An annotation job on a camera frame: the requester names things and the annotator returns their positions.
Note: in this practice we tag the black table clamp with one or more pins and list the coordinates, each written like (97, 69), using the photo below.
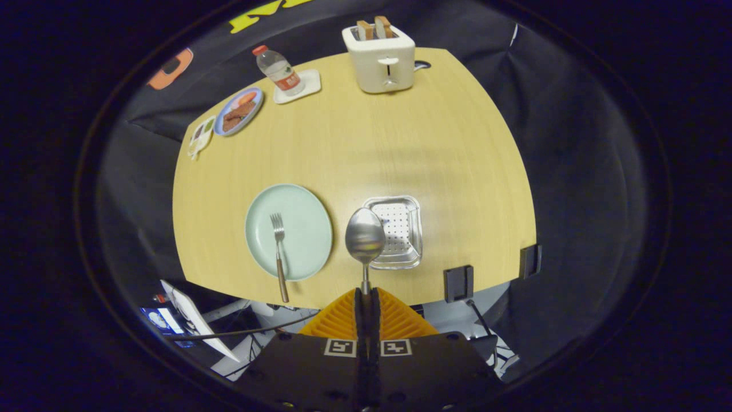
(529, 261)
(457, 283)

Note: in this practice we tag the blue plate with food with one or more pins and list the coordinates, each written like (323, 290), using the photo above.
(237, 114)

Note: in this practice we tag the white flat board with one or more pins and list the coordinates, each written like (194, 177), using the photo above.
(191, 315)

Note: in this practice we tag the white square coaster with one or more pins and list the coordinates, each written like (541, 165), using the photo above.
(311, 83)

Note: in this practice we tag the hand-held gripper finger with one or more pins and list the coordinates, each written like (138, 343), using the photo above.
(374, 320)
(360, 320)

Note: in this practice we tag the pale green plate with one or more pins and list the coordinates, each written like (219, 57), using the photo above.
(306, 229)

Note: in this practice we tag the blue lit screen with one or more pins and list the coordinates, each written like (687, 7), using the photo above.
(163, 321)

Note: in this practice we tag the cream toaster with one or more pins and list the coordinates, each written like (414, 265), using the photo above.
(377, 68)

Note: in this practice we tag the clear water bottle red cap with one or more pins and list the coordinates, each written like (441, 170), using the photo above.
(280, 71)

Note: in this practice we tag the toast slice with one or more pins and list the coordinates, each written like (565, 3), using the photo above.
(383, 27)
(365, 30)

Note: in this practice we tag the perforated metal basket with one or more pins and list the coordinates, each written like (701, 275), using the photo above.
(403, 229)

